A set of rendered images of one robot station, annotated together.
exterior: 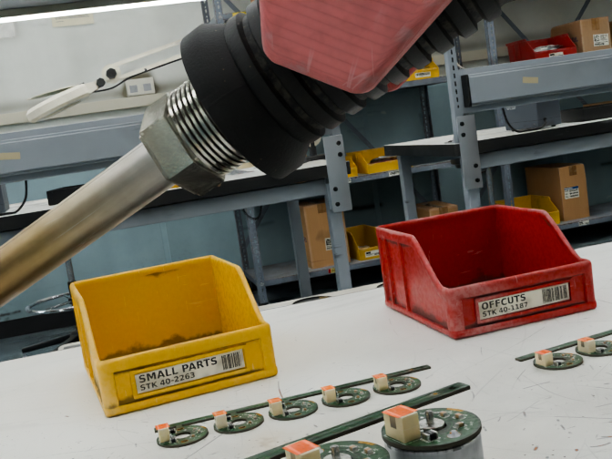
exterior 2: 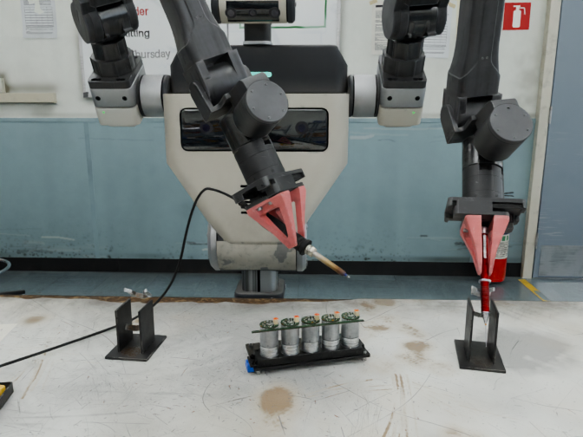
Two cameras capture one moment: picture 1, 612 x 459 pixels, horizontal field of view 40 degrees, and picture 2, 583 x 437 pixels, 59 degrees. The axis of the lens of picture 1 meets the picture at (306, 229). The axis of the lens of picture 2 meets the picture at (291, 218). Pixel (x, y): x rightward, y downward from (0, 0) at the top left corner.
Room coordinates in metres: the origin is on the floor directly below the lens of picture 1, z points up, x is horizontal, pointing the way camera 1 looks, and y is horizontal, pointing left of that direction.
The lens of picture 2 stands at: (0.80, 0.16, 1.09)
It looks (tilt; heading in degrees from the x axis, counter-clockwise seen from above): 13 degrees down; 195
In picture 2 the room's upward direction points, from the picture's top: straight up
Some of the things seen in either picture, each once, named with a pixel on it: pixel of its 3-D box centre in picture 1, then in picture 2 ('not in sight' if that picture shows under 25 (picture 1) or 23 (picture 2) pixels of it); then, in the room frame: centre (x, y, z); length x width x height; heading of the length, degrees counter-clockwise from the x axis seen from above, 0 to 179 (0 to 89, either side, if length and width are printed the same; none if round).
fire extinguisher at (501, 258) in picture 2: not in sight; (496, 236); (-2.48, 0.60, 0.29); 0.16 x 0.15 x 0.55; 103
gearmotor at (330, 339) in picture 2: not in sight; (330, 334); (0.16, 0.05, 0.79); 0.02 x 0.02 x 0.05
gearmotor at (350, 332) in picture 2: not in sight; (350, 332); (0.15, 0.07, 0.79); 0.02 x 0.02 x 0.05
